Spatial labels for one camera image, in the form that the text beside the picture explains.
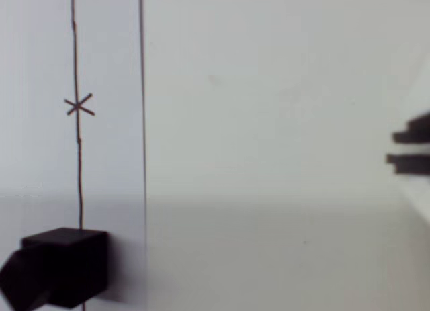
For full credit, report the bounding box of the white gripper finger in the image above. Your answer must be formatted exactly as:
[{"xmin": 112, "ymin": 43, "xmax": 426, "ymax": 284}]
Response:
[
  {"xmin": 392, "ymin": 72, "xmax": 430, "ymax": 144},
  {"xmin": 385, "ymin": 154, "xmax": 430, "ymax": 224}
]

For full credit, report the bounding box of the black cube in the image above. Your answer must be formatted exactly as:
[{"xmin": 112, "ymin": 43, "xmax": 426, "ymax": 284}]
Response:
[{"xmin": 0, "ymin": 227, "xmax": 109, "ymax": 310}]

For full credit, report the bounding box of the white paper sheet with markings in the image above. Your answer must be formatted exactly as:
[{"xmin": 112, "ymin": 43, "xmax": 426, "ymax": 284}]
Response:
[{"xmin": 0, "ymin": 0, "xmax": 148, "ymax": 311}]

